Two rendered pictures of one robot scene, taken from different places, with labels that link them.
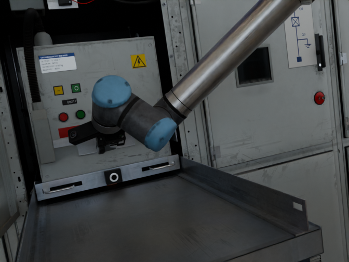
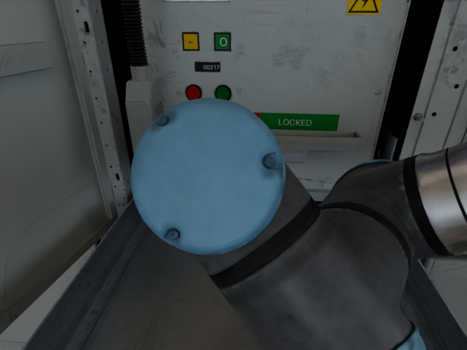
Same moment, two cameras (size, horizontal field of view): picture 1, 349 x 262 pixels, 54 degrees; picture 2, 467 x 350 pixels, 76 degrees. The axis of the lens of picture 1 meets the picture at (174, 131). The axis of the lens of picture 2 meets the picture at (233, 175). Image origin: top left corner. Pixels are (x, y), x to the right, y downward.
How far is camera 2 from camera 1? 0.70 m
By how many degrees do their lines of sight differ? 32
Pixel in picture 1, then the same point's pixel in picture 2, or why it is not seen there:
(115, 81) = (222, 139)
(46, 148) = not seen: hidden behind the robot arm
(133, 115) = (257, 301)
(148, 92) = (362, 73)
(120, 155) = not seen: hidden behind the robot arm
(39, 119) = (135, 101)
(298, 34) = not seen: outside the picture
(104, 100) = (153, 224)
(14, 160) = (110, 150)
